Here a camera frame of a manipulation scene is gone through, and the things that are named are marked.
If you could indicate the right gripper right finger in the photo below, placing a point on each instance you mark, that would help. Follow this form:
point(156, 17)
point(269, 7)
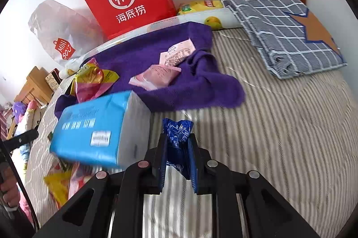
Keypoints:
point(243, 204)

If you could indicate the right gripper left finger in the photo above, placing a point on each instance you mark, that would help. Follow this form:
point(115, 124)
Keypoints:
point(111, 205)

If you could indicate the blue tissue pack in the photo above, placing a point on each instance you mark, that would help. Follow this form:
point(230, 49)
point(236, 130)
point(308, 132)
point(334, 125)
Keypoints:
point(111, 131)

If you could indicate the small blue snack packet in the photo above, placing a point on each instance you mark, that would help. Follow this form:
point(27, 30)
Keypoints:
point(177, 134)

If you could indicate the pink yellow chip bag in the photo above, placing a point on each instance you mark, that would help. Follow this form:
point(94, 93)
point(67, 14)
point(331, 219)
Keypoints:
point(91, 82)

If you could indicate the red white lychee snack bag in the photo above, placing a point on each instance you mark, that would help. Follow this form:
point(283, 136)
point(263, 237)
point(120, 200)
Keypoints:
point(80, 175)

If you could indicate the yellow snack bag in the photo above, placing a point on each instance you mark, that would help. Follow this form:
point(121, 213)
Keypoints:
point(58, 183)

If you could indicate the person's left hand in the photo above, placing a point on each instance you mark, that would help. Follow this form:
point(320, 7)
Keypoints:
point(9, 188)

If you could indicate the wooden bedside furniture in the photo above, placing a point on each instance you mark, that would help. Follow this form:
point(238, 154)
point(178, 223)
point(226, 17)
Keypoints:
point(36, 88)

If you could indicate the small pink snack packet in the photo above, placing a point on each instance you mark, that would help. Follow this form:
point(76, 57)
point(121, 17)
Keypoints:
point(155, 77)

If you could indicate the purple towel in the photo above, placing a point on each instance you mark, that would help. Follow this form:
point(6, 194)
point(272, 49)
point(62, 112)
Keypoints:
point(200, 83)

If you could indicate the white Miniso plastic bag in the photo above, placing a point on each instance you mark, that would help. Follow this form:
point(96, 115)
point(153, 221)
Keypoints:
point(64, 34)

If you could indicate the pink wafer packet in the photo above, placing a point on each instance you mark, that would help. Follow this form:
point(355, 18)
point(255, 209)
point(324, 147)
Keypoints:
point(177, 53)

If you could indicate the grey plaid fabric bag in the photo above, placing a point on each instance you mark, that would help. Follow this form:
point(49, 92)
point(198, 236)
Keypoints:
point(288, 36)

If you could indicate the yellow lemon tea pack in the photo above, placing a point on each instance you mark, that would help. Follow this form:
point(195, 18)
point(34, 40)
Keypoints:
point(198, 6)

